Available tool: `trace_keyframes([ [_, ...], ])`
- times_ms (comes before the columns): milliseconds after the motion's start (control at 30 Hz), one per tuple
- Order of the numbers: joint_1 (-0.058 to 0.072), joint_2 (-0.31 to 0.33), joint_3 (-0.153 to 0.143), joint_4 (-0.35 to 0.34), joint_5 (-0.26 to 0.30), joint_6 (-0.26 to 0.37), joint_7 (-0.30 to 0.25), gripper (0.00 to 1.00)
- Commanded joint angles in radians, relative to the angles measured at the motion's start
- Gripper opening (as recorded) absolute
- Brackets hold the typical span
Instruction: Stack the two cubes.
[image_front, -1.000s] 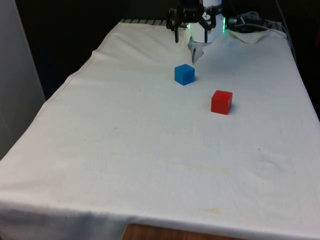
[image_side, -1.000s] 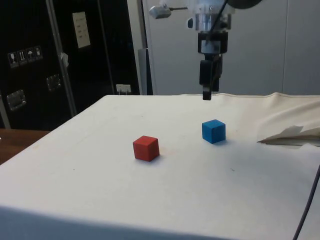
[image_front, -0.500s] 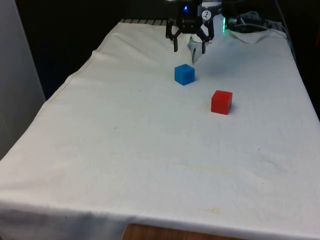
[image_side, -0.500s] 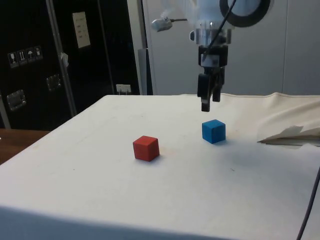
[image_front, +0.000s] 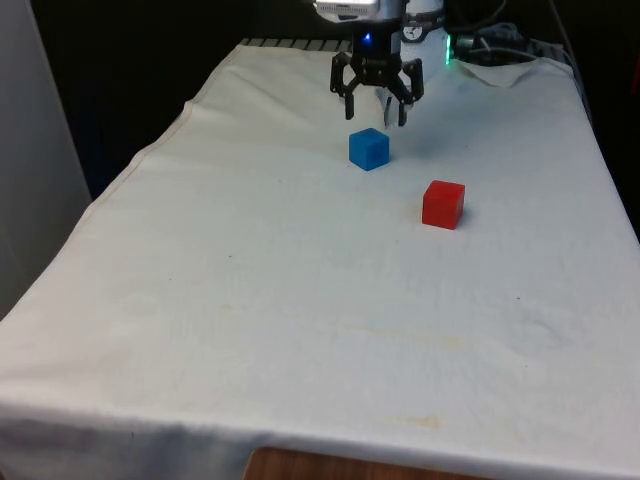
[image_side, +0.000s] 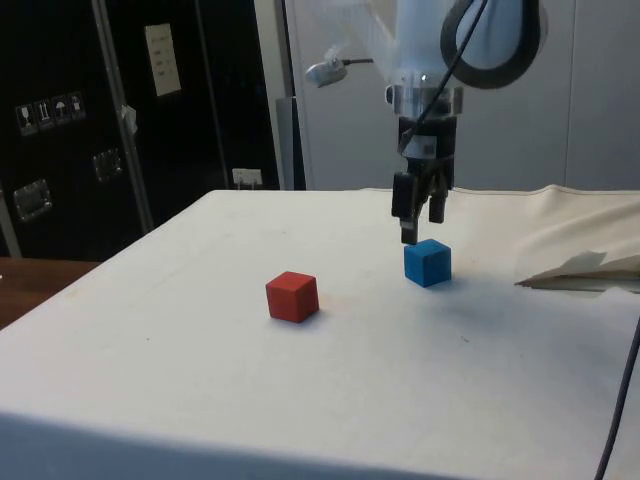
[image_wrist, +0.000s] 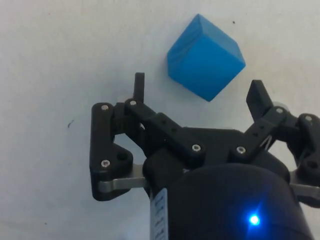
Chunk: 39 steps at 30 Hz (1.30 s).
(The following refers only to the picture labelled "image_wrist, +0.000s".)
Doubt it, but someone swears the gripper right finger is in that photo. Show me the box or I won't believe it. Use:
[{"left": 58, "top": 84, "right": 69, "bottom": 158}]
[{"left": 236, "top": 79, "right": 320, "bottom": 187}]

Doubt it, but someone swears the blue cube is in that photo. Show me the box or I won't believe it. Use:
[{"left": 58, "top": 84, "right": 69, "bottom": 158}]
[{"left": 166, "top": 13, "right": 247, "bottom": 103}]

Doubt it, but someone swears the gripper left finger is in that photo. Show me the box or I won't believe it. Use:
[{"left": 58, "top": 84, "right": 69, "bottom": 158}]
[{"left": 90, "top": 72, "right": 207, "bottom": 202}]

